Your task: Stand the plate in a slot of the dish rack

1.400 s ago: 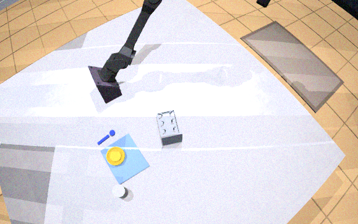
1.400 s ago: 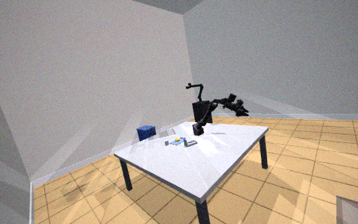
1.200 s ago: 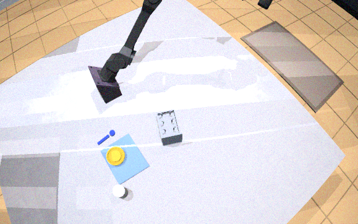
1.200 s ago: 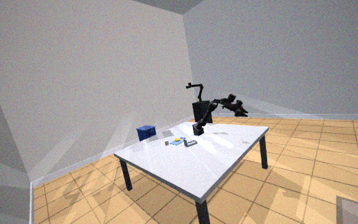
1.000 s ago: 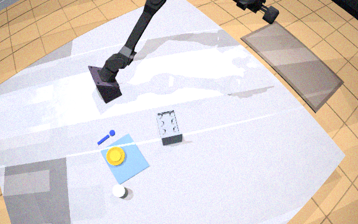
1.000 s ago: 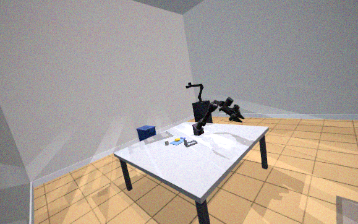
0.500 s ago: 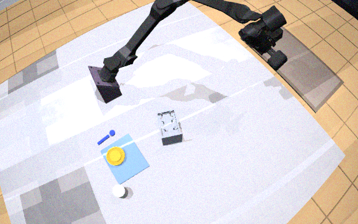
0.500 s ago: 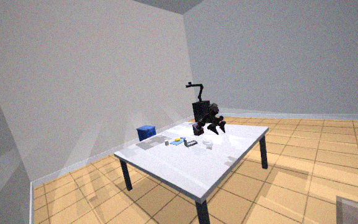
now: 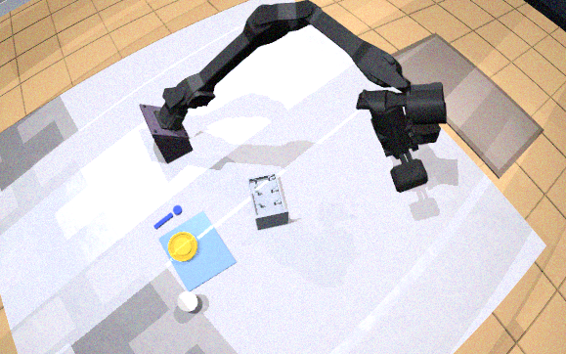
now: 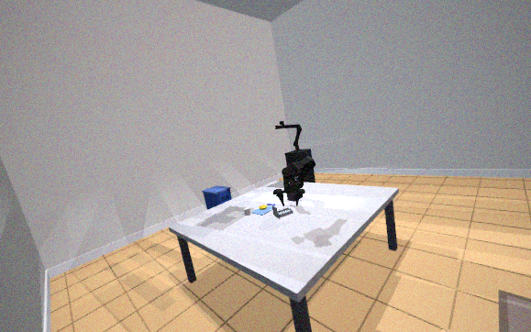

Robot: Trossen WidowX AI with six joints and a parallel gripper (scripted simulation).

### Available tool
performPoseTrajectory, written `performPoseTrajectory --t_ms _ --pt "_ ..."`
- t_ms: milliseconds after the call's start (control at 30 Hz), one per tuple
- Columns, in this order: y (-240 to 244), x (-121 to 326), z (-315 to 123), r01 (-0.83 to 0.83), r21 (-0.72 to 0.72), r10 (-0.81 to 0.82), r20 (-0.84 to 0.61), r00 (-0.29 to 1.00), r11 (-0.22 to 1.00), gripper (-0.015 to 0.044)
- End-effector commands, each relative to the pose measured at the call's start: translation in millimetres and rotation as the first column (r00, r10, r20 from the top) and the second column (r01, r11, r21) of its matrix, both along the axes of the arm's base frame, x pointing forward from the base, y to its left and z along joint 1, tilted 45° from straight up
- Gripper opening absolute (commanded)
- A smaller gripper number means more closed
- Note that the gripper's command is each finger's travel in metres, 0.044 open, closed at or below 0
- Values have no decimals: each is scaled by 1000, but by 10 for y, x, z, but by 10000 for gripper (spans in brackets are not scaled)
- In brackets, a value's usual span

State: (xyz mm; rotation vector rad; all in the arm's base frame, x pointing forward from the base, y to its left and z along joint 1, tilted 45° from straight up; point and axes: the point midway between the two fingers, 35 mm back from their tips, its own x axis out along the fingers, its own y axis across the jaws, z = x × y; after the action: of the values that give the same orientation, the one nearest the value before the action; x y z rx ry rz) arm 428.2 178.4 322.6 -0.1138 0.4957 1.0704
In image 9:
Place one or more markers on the yellow plate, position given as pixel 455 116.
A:
pixel 182 246

